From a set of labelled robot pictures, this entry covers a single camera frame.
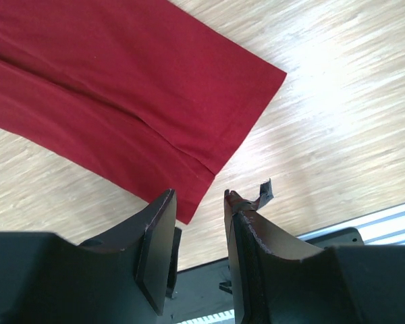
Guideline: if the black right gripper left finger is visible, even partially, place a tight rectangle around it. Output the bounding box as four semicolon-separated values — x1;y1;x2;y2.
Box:
80;189;177;315

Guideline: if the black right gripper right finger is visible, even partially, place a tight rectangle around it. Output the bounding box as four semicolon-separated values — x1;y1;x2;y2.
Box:
224;190;323;323

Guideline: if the dark red t-shirt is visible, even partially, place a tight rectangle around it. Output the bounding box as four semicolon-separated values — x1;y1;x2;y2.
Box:
0;1;286;223

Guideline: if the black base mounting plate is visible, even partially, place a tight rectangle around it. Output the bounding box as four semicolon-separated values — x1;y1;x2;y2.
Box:
157;227;365;323

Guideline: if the white slotted cable duct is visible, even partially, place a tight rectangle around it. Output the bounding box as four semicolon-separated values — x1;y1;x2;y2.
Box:
179;310;235;324

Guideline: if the aluminium frame rail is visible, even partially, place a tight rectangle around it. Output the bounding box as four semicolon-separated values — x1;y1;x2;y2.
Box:
299;203;405;245

